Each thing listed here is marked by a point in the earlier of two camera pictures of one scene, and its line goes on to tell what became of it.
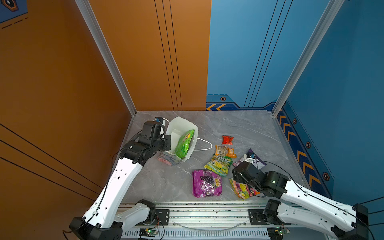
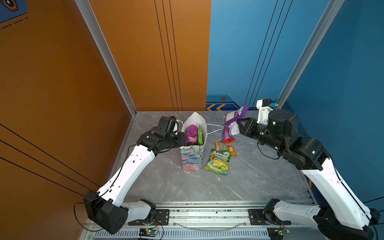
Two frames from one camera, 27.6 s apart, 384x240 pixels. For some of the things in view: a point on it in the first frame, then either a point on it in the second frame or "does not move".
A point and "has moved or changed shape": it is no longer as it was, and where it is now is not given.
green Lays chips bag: [184, 144] -> [200, 136]
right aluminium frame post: [330, 12] does not move
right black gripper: [236, 176] -> [247, 129]
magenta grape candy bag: [206, 183] -> [192, 135]
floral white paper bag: [176, 127] has moved or changed shape
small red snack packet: [227, 140] does not move
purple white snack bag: [250, 157] -> [230, 127]
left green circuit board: [147, 232] does not move
